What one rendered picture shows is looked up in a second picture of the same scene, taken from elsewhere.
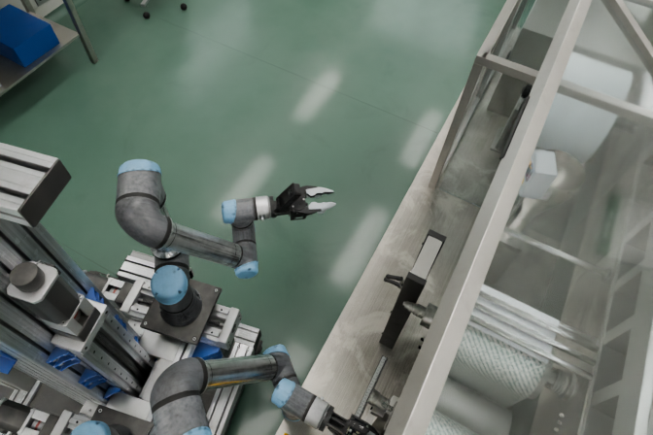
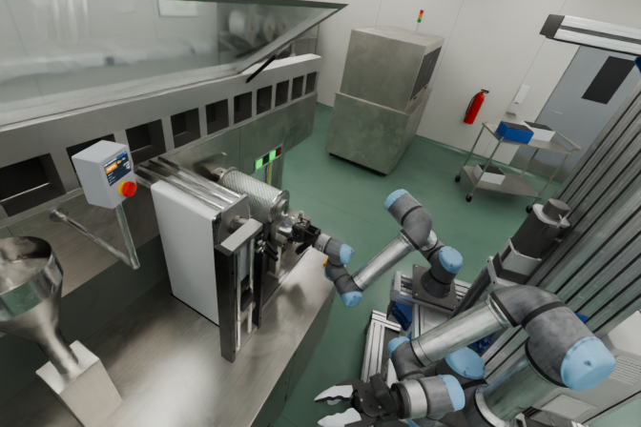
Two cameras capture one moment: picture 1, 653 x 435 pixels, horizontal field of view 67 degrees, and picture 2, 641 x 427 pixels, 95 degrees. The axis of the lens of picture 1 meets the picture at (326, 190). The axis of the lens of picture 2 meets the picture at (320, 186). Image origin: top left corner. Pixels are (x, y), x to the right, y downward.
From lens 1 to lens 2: 129 cm
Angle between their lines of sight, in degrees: 90
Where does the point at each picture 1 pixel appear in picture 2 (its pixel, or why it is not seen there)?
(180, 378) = (419, 216)
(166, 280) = (468, 360)
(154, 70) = not seen: outside the picture
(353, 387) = (287, 294)
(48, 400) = not seen: hidden behind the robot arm
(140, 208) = (537, 292)
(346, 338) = (289, 331)
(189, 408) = (405, 204)
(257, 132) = not seen: outside the picture
